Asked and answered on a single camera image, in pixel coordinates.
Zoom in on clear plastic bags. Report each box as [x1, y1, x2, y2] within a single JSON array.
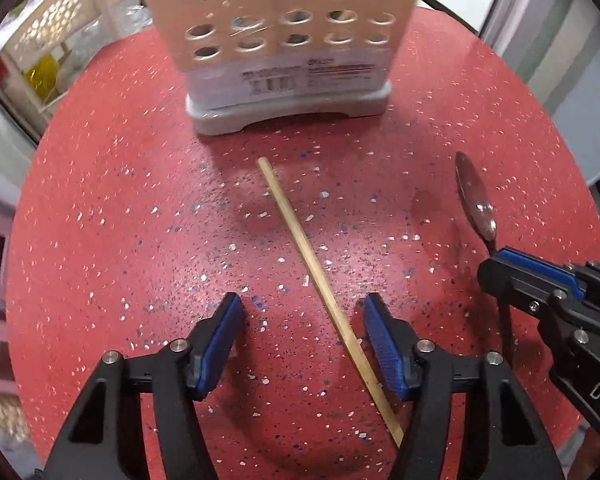
[[97, 0, 154, 42]]

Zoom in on yellow oil bottle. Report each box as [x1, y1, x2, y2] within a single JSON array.
[[23, 55, 64, 107]]

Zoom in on grey sliding door frame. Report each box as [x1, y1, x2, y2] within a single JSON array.
[[477, 0, 600, 188]]

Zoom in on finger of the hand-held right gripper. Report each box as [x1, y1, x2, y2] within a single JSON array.
[[477, 255, 577, 317], [495, 247, 600, 298]]

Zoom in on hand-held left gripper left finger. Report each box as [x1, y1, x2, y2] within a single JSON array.
[[42, 292, 243, 480]]

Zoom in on wooden chopstick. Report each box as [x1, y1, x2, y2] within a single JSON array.
[[258, 158, 406, 448]]

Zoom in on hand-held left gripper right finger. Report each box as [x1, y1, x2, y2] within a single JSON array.
[[362, 294, 566, 480]]

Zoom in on beige perforated laundry basket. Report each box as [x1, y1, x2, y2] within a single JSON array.
[[0, 0, 146, 117]]

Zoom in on metal spoon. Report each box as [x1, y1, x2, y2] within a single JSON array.
[[454, 151, 514, 362]]

